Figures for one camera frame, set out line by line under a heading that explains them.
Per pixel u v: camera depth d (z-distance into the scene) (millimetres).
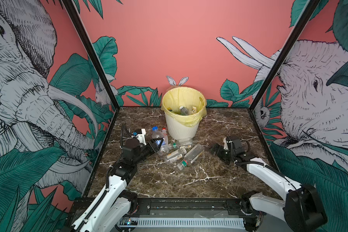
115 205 585
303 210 386
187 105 1020
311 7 691
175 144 938
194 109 953
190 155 928
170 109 971
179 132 1005
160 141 730
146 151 659
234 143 659
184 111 1037
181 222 703
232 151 649
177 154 888
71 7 695
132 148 557
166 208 748
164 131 1035
